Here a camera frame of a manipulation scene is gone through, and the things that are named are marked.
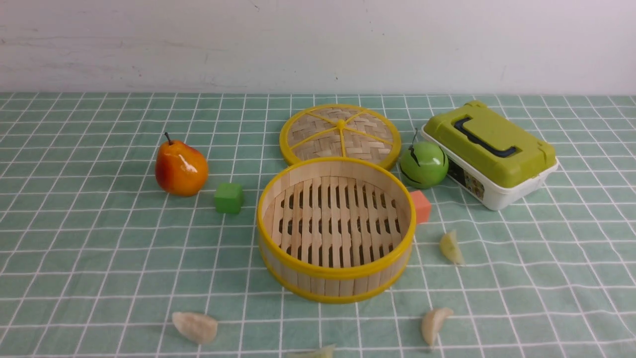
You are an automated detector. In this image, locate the green lidded white box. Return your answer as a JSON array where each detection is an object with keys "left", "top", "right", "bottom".
[{"left": 421, "top": 100, "right": 559, "bottom": 211}]

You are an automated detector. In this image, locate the pale green dumpling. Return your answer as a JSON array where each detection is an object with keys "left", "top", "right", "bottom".
[{"left": 439, "top": 230, "right": 466, "bottom": 266}]

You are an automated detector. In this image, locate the green foam cube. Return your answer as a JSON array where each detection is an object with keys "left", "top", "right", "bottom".
[{"left": 214, "top": 182, "right": 244, "bottom": 214}]

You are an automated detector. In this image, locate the white dumpling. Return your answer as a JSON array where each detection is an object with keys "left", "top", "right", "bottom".
[
  {"left": 172, "top": 311, "right": 218, "bottom": 345},
  {"left": 420, "top": 307, "right": 454, "bottom": 348}
]

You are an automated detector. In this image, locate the woven bamboo steamer lid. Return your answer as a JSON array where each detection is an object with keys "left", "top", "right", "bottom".
[{"left": 279, "top": 104, "right": 402, "bottom": 171}]

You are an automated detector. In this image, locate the green toy apple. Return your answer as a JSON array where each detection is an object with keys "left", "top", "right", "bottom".
[{"left": 399, "top": 131, "right": 450, "bottom": 189}]

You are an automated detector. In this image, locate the green checkered tablecloth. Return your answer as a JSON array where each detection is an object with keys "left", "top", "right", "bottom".
[{"left": 0, "top": 92, "right": 636, "bottom": 358}]

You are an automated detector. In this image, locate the orange foam cube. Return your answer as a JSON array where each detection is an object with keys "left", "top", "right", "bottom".
[{"left": 409, "top": 190, "right": 432, "bottom": 225}]

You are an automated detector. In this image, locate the pale dumpling bottom edge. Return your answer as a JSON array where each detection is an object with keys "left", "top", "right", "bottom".
[{"left": 285, "top": 344, "right": 336, "bottom": 358}]

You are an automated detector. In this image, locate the bamboo steamer tray yellow rim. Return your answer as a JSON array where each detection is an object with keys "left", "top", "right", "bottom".
[{"left": 256, "top": 157, "right": 416, "bottom": 304}]

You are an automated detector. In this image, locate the orange red toy pear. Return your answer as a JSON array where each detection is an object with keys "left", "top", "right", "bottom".
[{"left": 155, "top": 132, "right": 209, "bottom": 197}]

